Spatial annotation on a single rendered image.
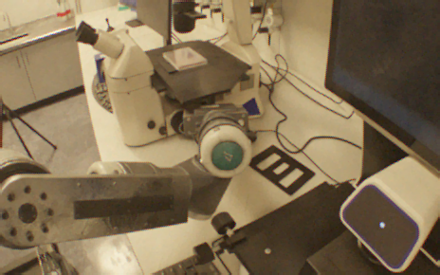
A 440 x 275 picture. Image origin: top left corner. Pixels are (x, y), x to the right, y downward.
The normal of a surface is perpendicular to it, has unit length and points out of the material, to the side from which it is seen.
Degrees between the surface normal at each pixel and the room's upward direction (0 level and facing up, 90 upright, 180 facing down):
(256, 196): 0
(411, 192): 8
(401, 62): 93
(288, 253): 0
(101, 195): 70
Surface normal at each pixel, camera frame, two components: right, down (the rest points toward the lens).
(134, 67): 0.48, 0.48
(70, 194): 0.79, 0.04
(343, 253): 0.00, -0.79
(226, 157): 0.11, 0.31
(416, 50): -0.87, 0.34
